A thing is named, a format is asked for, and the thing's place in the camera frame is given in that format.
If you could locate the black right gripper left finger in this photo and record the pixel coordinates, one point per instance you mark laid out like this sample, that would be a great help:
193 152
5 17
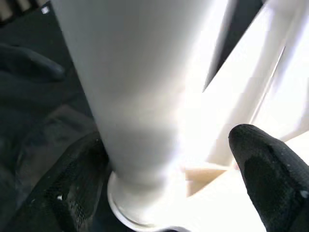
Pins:
67 188

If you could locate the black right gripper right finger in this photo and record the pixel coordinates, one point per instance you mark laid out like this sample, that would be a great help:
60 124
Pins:
272 181

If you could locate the white plastic table leg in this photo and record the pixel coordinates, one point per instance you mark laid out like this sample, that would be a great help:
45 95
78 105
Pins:
132 96
246 96

